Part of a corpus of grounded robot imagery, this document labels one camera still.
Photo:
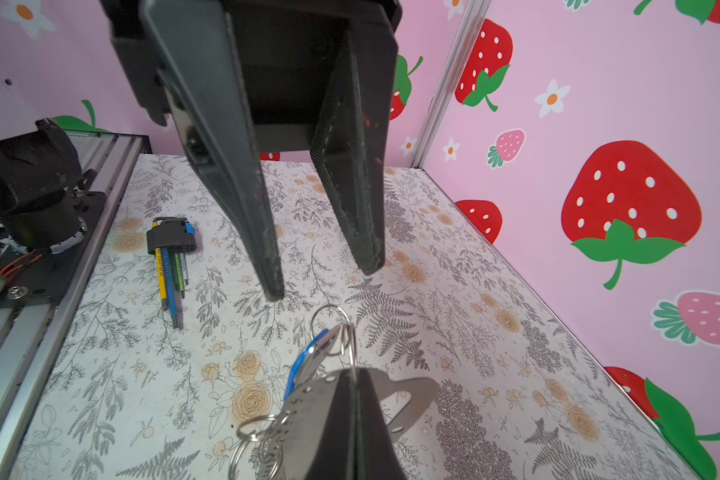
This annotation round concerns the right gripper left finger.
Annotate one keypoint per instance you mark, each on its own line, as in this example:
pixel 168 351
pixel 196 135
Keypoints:
pixel 335 458

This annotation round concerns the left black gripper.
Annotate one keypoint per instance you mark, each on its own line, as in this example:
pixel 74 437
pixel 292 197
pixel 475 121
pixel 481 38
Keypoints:
pixel 306 65

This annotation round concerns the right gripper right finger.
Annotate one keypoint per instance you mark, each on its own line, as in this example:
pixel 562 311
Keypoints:
pixel 373 454

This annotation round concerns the blue tagged key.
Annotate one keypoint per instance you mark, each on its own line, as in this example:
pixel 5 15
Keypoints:
pixel 311 358

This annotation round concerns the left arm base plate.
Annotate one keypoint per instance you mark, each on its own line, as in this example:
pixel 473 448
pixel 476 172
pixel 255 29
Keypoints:
pixel 31 276

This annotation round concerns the aluminium rail frame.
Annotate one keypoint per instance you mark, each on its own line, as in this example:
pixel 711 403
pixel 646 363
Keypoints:
pixel 35 318

